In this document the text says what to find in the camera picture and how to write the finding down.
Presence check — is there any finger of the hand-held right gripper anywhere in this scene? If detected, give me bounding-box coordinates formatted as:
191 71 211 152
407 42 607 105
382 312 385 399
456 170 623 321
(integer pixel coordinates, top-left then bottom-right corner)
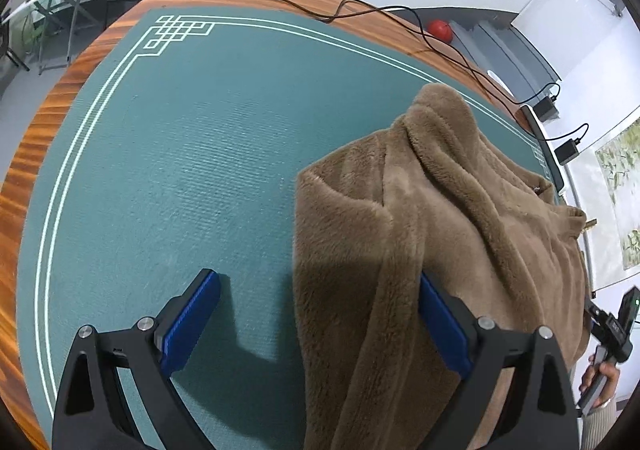
583 296 602 327

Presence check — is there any white power strip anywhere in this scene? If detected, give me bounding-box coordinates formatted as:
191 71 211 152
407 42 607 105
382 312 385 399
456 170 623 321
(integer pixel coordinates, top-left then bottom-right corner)
520 104 569 197
410 7 562 96

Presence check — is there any person's right forearm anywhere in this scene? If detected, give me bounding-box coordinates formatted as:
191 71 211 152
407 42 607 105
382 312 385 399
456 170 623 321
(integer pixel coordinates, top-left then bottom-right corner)
580 397 629 450

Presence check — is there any green table mat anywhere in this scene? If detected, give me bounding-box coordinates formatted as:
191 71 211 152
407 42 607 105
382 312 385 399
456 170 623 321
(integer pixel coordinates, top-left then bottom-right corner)
15 7 567 450

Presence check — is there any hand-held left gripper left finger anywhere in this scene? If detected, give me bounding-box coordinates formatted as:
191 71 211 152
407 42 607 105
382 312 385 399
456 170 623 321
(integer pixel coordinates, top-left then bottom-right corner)
52 269 222 450

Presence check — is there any black power adapter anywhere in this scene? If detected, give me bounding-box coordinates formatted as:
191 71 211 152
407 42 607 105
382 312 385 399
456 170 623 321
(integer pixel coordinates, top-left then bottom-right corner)
554 140 582 167
532 97 559 123

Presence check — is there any person's right hand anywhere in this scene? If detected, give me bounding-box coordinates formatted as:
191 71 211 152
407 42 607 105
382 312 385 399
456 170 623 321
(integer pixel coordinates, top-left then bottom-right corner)
578 352 622 411

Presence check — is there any black adapter cable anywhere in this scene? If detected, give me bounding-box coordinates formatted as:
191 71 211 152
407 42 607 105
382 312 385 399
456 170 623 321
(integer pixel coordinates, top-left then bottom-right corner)
549 122 592 151

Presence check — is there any wall map poster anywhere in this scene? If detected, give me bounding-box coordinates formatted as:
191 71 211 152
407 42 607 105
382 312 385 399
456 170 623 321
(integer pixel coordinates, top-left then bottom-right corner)
594 117 640 271

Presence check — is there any brown fleece sweater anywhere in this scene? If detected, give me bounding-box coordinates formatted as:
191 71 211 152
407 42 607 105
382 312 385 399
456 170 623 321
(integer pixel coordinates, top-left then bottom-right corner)
292 82 599 450

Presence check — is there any long black cable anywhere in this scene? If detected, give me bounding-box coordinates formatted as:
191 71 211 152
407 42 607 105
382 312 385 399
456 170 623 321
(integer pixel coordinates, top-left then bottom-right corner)
240 0 562 105

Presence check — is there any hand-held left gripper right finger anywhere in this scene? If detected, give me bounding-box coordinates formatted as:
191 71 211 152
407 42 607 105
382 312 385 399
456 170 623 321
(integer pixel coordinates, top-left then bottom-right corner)
419 272 581 450

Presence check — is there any red ball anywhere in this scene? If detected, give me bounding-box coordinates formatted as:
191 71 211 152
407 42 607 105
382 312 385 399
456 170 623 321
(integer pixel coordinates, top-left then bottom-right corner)
426 19 455 45

